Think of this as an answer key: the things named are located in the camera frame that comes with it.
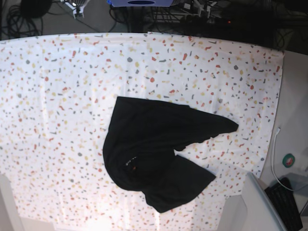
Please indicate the terrazzo pattern tablecloth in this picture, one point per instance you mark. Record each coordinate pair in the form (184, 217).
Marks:
(57, 95)

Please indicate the black t-shirt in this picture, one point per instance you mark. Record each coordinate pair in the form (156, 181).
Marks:
(140, 148)

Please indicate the green tape roll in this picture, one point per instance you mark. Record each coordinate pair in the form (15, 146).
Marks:
(288, 160)

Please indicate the white panel left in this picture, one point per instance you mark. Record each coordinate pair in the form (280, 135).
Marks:
(9, 217)

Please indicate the black keyboard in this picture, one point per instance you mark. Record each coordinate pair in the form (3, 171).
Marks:
(284, 202)

